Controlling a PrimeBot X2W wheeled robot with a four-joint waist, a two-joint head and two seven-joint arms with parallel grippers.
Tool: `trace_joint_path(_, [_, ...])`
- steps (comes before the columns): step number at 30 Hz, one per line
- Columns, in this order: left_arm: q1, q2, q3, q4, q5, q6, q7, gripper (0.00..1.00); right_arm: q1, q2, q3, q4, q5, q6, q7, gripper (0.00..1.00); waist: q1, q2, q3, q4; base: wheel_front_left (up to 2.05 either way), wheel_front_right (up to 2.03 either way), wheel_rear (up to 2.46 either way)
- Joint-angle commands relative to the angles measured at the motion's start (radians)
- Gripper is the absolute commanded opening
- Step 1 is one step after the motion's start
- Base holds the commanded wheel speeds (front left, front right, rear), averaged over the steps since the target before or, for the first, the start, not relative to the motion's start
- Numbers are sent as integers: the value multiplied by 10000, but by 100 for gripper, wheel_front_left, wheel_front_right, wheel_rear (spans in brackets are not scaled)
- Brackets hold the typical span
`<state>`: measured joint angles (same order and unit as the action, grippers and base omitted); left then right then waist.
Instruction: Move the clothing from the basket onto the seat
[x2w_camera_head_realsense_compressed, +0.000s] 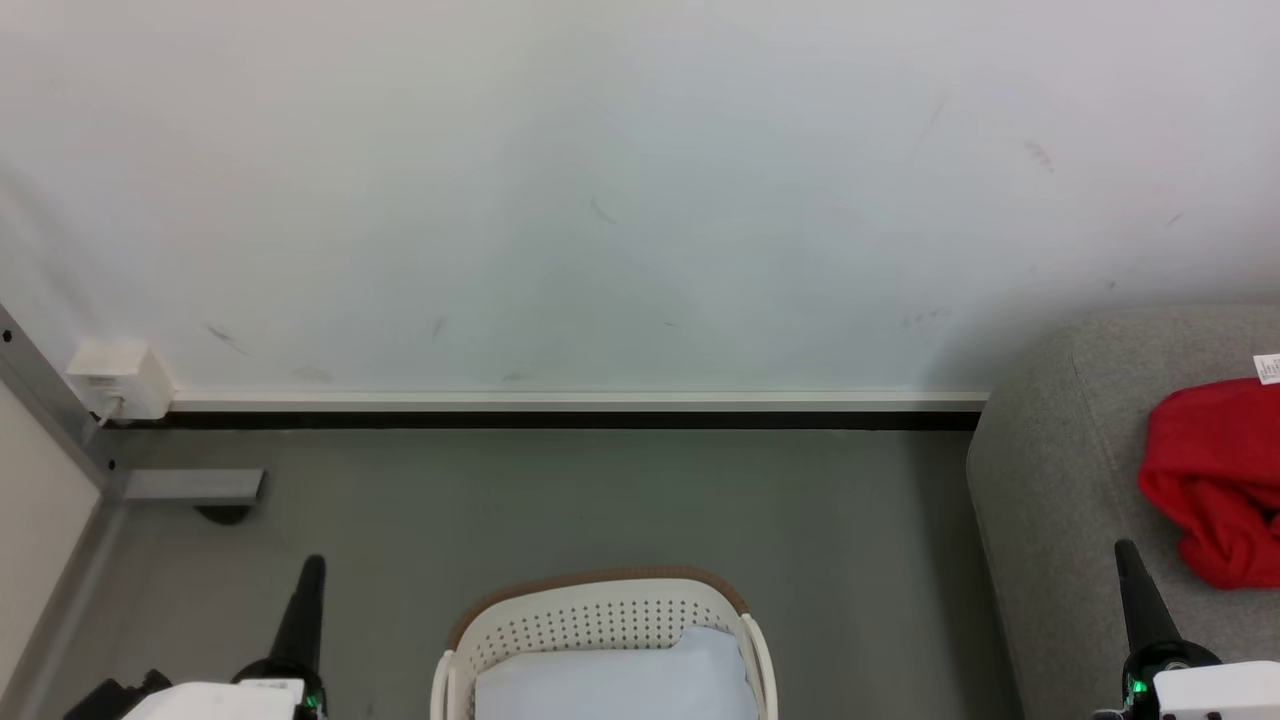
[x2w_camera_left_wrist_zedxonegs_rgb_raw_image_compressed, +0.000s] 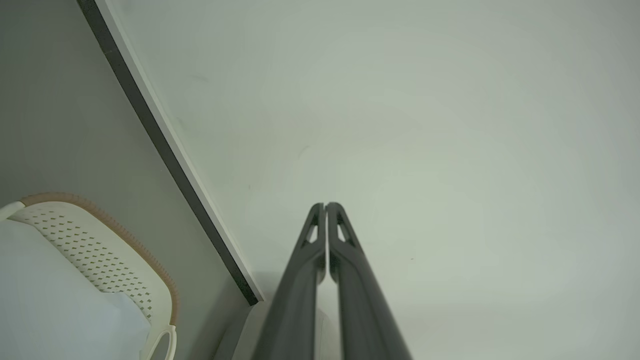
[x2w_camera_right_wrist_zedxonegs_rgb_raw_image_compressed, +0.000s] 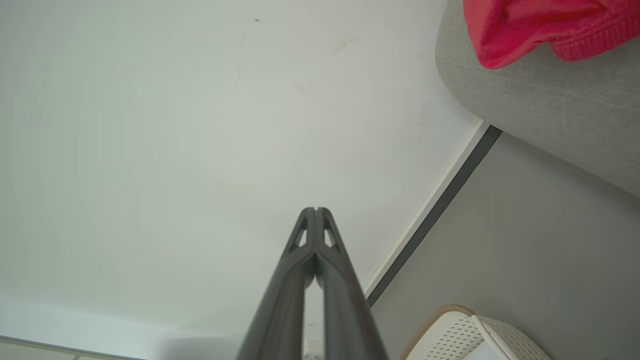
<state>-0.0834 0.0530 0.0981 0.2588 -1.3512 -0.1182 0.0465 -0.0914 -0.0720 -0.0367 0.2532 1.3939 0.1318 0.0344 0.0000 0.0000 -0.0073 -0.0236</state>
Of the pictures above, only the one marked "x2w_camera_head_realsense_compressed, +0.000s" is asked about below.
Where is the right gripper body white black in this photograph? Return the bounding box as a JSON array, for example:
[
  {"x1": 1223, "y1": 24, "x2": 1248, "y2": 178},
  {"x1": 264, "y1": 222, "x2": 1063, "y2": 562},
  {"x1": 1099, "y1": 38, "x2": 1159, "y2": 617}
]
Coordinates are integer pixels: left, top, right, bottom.
[{"x1": 1095, "y1": 642, "x2": 1280, "y2": 720}]

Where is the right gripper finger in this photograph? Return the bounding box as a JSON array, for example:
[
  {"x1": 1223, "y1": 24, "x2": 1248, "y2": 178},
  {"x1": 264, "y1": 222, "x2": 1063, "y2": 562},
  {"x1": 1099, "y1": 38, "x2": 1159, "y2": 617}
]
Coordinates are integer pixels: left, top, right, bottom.
[{"x1": 1115, "y1": 540, "x2": 1185, "y2": 662}]

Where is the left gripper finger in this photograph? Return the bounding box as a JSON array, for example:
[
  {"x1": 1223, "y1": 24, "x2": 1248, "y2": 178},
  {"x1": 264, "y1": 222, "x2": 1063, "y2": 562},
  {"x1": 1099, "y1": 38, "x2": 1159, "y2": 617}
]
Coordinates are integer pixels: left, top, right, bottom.
[{"x1": 270, "y1": 555, "x2": 328, "y2": 687}]

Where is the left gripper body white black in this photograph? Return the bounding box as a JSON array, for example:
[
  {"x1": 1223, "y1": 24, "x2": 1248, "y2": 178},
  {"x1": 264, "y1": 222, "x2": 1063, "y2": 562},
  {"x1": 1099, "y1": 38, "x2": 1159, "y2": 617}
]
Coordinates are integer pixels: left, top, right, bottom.
[{"x1": 120, "y1": 660, "x2": 327, "y2": 720}]

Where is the red clothing item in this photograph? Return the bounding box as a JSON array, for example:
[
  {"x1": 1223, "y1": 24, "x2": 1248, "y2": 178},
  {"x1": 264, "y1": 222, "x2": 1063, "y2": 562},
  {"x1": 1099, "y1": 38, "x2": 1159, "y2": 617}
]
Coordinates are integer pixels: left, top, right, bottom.
[{"x1": 1138, "y1": 352, "x2": 1280, "y2": 591}]

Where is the white laundry basket brown rim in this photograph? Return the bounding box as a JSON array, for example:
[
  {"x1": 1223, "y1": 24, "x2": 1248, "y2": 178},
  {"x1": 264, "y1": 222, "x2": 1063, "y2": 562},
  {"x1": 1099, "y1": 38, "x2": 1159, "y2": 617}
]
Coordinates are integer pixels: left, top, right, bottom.
[{"x1": 430, "y1": 567, "x2": 779, "y2": 720}]

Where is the grey fabric sofa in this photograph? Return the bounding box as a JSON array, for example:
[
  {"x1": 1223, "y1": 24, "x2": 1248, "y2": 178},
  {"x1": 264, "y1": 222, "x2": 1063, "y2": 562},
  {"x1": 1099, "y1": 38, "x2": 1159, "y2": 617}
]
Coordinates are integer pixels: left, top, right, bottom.
[{"x1": 965, "y1": 305, "x2": 1280, "y2": 720}]

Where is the white partition panel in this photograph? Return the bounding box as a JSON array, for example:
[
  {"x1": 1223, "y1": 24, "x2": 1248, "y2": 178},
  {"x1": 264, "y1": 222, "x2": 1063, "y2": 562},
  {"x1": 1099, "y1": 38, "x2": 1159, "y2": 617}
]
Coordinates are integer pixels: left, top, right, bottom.
[{"x1": 0, "y1": 380, "x2": 104, "y2": 691}]

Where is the pale white cloth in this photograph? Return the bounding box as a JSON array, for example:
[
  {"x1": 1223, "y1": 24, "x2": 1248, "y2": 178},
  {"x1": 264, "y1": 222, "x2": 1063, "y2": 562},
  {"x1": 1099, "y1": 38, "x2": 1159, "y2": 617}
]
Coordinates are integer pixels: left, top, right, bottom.
[{"x1": 473, "y1": 625, "x2": 759, "y2": 720}]

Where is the white wall socket box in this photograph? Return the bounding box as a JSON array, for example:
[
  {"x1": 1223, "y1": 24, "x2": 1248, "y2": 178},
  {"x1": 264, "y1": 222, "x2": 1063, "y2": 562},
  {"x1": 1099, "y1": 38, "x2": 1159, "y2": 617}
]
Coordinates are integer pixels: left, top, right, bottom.
[{"x1": 65, "y1": 340, "x2": 177, "y2": 422}]

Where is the grey metal frame post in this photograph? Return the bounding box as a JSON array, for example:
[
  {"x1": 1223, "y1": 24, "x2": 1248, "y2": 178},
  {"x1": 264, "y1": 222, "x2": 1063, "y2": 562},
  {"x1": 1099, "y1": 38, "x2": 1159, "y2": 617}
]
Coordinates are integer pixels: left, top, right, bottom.
[{"x1": 0, "y1": 300, "x2": 126, "y2": 501}]

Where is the white black wall baseboard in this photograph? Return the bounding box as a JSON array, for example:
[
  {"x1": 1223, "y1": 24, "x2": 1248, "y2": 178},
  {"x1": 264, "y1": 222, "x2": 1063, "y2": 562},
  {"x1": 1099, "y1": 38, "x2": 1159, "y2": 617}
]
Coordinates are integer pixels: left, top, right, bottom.
[{"x1": 165, "y1": 389, "x2": 991, "y2": 432}]

